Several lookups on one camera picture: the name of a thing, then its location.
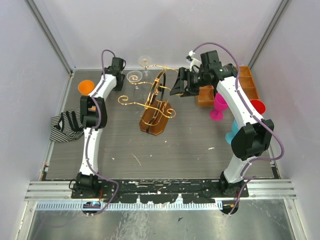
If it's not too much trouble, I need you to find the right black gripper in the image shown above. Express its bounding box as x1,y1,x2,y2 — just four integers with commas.
169,67,209,98

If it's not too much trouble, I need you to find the clear wine glass front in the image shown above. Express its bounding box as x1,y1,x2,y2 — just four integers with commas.
126,70,143,90

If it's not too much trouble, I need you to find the clear wine glass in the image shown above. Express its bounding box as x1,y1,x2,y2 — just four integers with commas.
138,55,152,78
126,70,143,90

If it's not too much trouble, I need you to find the clear wine glass back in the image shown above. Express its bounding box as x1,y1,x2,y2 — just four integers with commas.
138,55,152,78

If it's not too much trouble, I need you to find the wooden compartment tray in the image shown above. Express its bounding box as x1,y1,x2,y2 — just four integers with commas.
196,66,260,107

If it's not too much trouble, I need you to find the orange wine glass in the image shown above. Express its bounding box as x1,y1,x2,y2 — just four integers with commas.
78,79,95,96

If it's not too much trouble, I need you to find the gold wire wine glass rack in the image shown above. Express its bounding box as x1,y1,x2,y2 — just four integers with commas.
117,64,177,136

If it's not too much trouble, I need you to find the pink wine glass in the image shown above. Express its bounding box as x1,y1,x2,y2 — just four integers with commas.
209,93,228,121

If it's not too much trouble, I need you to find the blue wine glass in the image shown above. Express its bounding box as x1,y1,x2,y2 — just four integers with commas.
225,120,239,145

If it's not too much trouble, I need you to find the striped black white cloth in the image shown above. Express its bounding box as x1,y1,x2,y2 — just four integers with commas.
49,107,84,143

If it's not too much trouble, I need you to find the red wine glass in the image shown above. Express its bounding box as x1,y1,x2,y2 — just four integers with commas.
250,99,266,115

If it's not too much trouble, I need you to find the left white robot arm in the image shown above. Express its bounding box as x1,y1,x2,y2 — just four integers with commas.
72,57,126,198

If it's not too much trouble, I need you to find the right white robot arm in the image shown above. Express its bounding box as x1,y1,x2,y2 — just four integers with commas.
169,50,274,197

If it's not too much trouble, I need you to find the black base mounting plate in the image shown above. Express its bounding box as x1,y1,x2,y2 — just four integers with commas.
70,179,249,204

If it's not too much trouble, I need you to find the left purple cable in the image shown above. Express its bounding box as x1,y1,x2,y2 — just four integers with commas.
82,49,120,216

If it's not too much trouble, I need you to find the white slotted cable duct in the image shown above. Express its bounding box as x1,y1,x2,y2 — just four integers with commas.
35,201,223,212

